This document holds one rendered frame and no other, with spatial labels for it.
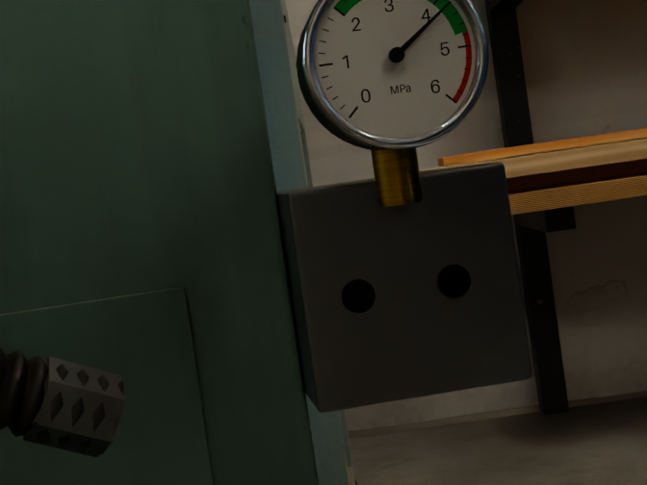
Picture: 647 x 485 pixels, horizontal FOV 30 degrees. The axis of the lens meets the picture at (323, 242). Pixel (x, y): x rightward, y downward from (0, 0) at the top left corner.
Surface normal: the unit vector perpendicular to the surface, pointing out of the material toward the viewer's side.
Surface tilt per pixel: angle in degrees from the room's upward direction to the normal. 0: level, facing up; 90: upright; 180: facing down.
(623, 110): 90
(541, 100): 90
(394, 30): 90
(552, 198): 90
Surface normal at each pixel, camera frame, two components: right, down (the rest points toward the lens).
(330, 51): 0.12, 0.04
